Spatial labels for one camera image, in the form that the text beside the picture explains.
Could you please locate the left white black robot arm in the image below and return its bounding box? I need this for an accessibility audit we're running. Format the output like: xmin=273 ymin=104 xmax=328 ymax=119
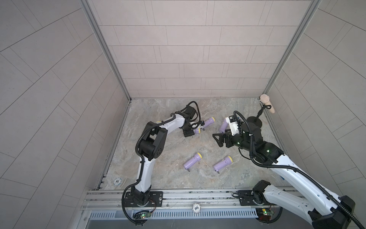
xmin=126 ymin=101 xmax=203 ymax=206

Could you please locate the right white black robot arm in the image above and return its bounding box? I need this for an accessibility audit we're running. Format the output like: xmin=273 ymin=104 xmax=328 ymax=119
xmin=213 ymin=111 xmax=364 ymax=229

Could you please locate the purple flashlight back right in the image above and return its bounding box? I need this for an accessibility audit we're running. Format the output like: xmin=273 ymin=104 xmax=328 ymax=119
xmin=219 ymin=120 xmax=228 ymax=133

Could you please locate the purple flashlight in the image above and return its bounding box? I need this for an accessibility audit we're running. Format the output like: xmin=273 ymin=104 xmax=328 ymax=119
xmin=219 ymin=120 xmax=228 ymax=133
xmin=184 ymin=153 xmax=202 ymax=172
xmin=213 ymin=156 xmax=233 ymax=174
xmin=200 ymin=117 xmax=215 ymax=129

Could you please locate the purple flashlight front right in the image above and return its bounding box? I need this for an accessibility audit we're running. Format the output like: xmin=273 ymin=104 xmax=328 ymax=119
xmin=213 ymin=156 xmax=233 ymax=174

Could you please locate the purple flashlight back middle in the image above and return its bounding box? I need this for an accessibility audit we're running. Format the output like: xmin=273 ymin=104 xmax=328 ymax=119
xmin=200 ymin=117 xmax=215 ymax=129

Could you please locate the purple flashlight front middle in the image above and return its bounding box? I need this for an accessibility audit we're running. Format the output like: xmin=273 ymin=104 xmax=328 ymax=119
xmin=184 ymin=153 xmax=202 ymax=172

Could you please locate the right circuit board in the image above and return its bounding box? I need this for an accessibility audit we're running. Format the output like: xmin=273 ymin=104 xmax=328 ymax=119
xmin=255 ymin=208 xmax=275 ymax=222

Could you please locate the white round floor sticker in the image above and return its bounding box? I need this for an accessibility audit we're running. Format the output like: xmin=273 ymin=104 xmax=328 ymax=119
xmin=113 ymin=178 xmax=122 ymax=186

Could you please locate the left green circuit board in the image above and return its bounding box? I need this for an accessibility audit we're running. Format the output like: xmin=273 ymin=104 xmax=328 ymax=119
xmin=133 ymin=210 xmax=152 ymax=220

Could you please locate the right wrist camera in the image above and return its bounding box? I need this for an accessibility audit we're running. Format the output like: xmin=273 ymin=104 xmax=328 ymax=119
xmin=225 ymin=115 xmax=240 ymax=136

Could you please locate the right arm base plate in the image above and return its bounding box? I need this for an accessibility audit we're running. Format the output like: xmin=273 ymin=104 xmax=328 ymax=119
xmin=232 ymin=190 xmax=272 ymax=206

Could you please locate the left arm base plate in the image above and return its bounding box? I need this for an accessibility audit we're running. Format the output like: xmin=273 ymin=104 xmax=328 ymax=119
xmin=123 ymin=191 xmax=164 ymax=208

